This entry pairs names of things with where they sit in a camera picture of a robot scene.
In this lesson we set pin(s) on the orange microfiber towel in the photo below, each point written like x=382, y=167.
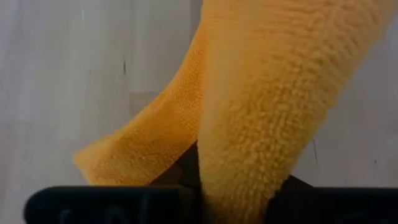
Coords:
x=264, y=109

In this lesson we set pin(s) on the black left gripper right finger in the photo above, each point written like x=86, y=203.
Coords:
x=290, y=185

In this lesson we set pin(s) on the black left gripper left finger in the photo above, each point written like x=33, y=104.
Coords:
x=183, y=171

